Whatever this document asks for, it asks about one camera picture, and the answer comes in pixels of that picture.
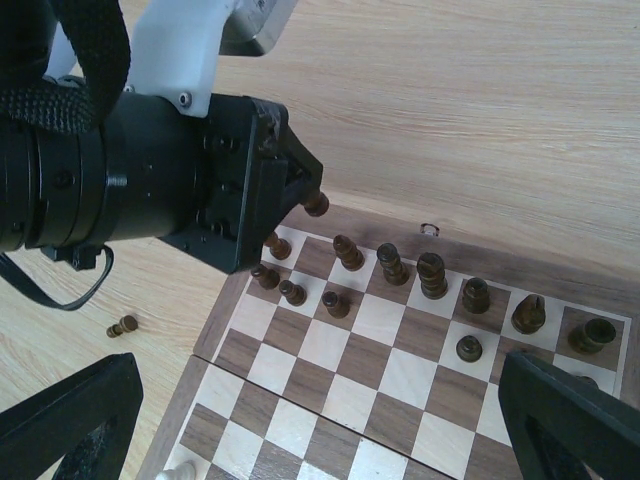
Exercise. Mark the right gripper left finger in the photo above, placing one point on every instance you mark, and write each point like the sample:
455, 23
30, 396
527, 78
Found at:
84, 424

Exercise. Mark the dark rook piece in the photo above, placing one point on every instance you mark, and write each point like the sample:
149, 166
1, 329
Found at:
592, 336

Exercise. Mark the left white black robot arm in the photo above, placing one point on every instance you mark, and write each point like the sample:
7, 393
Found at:
114, 133

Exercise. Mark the dark king piece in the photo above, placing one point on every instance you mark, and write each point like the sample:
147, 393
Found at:
431, 272

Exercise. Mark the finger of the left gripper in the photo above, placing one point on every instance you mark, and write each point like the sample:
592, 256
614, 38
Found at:
267, 214
294, 172

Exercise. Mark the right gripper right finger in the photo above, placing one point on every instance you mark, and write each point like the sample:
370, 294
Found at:
558, 431

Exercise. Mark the dark pawn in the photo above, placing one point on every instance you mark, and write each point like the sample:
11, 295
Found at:
585, 381
469, 349
293, 293
126, 324
337, 305

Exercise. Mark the white rook left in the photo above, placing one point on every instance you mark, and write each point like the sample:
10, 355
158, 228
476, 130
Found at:
183, 471

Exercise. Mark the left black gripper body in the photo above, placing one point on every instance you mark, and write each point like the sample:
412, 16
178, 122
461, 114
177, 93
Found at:
239, 133

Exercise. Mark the dark bishop piece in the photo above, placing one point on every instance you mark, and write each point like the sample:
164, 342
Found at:
476, 296

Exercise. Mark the wooden chess board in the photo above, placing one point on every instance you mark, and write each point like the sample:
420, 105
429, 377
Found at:
274, 391

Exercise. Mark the dark knight piece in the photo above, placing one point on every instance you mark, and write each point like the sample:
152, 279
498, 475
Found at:
529, 315

